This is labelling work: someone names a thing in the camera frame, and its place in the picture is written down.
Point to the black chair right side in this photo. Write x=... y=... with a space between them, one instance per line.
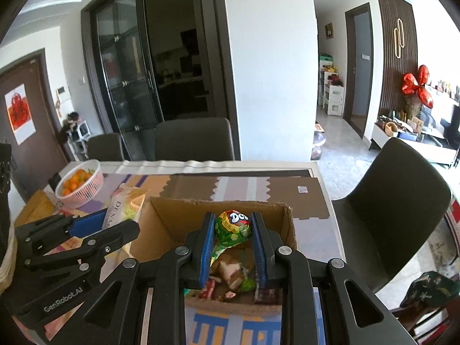
x=385 y=220

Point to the black chair far left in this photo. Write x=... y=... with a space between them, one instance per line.
x=105 y=147

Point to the orange biscuit packet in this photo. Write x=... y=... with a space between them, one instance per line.
x=233 y=266

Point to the red heart balloons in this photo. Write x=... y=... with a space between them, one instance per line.
x=415 y=85

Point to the green round lollipop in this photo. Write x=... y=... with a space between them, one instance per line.
x=231 y=228

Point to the black glass sliding door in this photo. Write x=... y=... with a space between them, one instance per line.
x=117 y=57

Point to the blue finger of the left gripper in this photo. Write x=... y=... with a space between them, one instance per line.
x=104 y=242
x=87 y=225

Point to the maroon striped wafer packet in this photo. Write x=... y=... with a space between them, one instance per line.
x=267 y=296

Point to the pink basket of oranges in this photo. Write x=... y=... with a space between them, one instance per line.
x=80 y=185

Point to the yellow woven tissue box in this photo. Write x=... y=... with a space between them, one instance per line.
x=38 y=207

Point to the small red snack packet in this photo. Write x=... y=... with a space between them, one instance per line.
x=208 y=292

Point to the red paper door decoration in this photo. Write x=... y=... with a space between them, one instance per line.
x=19 y=114

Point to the black chair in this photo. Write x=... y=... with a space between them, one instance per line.
x=385 y=220
x=199 y=139
x=105 y=147

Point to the white storage shelf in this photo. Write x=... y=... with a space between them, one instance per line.
x=331 y=91

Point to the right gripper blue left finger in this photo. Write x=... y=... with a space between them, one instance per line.
x=205 y=247

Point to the pale yellow snack packet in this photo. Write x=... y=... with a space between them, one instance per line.
x=125 y=205

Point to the black chair far middle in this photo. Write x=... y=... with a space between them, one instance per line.
x=199 y=139

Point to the colourful patterned table mat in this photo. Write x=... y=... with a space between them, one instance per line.
x=147 y=291

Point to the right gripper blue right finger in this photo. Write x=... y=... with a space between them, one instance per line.
x=264 y=255

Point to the wooden chair with clothes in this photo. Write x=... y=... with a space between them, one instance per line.
x=430 y=309

